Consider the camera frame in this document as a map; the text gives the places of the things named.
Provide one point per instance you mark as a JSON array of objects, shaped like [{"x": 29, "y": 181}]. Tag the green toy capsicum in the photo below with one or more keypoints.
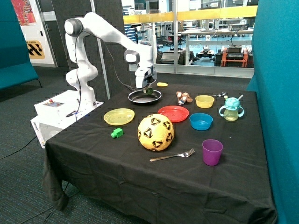
[{"x": 149, "y": 91}]

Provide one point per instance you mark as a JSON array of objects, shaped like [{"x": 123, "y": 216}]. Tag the blue plastic bowl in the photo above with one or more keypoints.
[{"x": 201, "y": 121}]

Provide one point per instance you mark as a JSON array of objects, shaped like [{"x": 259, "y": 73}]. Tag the green toy block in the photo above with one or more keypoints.
[{"x": 116, "y": 133}]

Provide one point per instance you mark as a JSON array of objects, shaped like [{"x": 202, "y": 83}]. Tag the brown plush toy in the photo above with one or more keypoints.
[{"x": 183, "y": 98}]

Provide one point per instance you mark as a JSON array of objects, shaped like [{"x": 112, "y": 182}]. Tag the red wall poster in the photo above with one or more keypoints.
[{"x": 24, "y": 12}]

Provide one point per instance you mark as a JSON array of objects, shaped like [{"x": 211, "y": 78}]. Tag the turtle lid sippy cup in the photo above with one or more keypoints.
[{"x": 232, "y": 109}]

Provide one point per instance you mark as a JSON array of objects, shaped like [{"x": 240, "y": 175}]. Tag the purple plastic cup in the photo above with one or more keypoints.
[{"x": 212, "y": 150}]

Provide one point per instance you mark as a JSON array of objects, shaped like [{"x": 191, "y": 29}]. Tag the yellow plastic bowl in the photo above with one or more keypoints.
[{"x": 204, "y": 101}]

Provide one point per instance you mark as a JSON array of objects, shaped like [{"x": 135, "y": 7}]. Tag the yellow black warning sign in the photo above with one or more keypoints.
[{"x": 35, "y": 50}]

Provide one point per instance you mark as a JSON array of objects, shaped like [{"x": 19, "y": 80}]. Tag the yellow toy lemon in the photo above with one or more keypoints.
[{"x": 161, "y": 84}]

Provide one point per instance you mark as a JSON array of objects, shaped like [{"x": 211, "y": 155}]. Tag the silver metal fork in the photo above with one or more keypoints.
[{"x": 184, "y": 155}]

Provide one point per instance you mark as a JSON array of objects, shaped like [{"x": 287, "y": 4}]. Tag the teal partition panel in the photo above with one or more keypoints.
[{"x": 275, "y": 45}]

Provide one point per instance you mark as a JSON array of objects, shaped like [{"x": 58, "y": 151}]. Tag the black tablecloth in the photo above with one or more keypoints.
[{"x": 176, "y": 190}]

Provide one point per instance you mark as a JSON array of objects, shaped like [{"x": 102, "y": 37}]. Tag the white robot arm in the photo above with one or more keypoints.
[{"x": 136, "y": 53}]

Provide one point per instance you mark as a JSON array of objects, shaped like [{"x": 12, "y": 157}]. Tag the silver metal spoon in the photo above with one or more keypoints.
[{"x": 219, "y": 95}]

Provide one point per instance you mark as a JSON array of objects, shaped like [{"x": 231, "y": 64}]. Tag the yellow plastic plate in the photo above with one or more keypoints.
[{"x": 118, "y": 117}]

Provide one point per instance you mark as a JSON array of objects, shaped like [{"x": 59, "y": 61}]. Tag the black frying pan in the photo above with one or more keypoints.
[{"x": 138, "y": 97}]

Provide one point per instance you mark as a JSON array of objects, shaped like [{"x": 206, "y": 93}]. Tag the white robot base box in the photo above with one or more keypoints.
[{"x": 57, "y": 113}]

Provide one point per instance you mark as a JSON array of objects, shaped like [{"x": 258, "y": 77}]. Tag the white lab table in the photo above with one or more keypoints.
[{"x": 207, "y": 44}]

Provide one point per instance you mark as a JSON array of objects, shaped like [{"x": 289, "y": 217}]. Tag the orange mobile robot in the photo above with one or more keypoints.
[{"x": 234, "y": 56}]

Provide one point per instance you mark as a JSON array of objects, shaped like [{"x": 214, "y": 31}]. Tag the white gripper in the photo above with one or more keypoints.
[{"x": 145, "y": 76}]

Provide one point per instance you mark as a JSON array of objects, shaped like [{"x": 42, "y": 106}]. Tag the red plastic plate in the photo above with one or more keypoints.
[{"x": 174, "y": 113}]

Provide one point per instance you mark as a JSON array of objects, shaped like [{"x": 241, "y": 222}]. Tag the teal sofa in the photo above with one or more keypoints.
[{"x": 15, "y": 65}]

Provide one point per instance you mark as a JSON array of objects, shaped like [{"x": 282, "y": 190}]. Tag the yellow black soccer ball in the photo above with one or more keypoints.
[{"x": 155, "y": 132}]

